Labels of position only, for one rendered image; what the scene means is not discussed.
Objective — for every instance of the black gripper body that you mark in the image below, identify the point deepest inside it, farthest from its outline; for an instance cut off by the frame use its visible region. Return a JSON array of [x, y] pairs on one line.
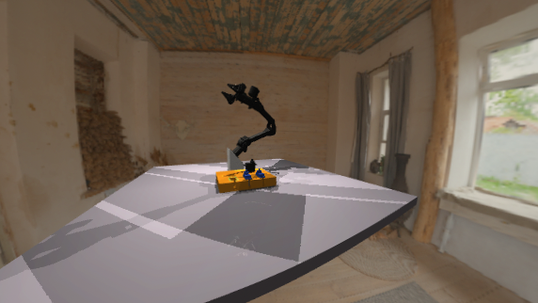
[[240, 96]]

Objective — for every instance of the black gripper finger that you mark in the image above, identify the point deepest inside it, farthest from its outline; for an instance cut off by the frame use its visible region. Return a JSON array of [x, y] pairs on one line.
[[236, 88], [226, 95]]

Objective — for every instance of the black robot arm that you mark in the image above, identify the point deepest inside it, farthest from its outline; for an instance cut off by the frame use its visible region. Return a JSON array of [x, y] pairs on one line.
[[245, 141]]

